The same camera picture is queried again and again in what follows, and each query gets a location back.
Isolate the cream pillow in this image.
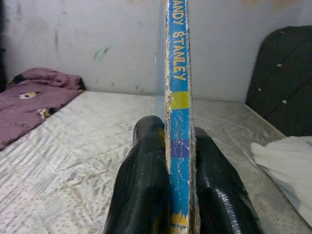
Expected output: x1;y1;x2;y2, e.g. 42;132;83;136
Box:
250;135;312;228

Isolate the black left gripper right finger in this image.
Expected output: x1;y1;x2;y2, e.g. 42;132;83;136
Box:
194;126;264;234

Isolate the blue yellow-edged book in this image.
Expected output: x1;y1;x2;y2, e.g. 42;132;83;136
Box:
155;0;197;234

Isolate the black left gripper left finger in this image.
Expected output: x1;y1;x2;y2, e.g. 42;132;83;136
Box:
102;116;171;234

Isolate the dark tufted headboard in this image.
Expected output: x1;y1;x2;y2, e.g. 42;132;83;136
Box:
245;25;312;137

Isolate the pink cartoon print blanket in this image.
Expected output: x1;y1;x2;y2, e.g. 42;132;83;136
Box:
0;67;86;151

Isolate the quilted grey mattress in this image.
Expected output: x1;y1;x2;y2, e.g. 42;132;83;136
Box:
0;91;312;234

